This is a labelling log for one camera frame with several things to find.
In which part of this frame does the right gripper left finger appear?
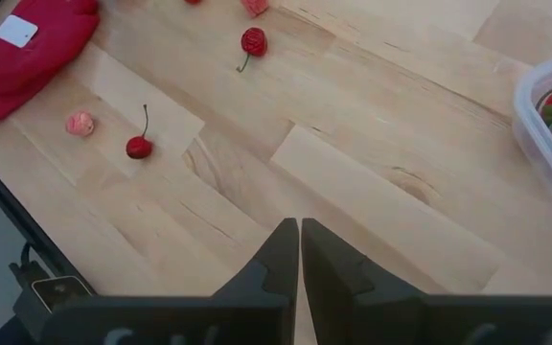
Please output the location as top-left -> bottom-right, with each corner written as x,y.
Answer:
212,218 -> 301,345

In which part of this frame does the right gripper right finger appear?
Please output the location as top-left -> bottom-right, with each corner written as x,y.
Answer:
301,218 -> 426,345

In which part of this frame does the dark red smooth cherry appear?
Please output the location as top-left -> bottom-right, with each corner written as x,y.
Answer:
125,103 -> 154,161

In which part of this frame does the red textured cherry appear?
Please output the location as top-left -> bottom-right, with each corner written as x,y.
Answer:
235,26 -> 269,75

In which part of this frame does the pale pink raspberry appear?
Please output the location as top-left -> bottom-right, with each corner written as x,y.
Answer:
240,0 -> 271,19
64,110 -> 96,138

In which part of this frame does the clear plastic tupperware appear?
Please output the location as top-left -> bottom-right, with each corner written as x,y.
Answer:
512,46 -> 552,217

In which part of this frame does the red cloth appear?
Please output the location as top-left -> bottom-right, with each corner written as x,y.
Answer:
0,0 -> 102,133

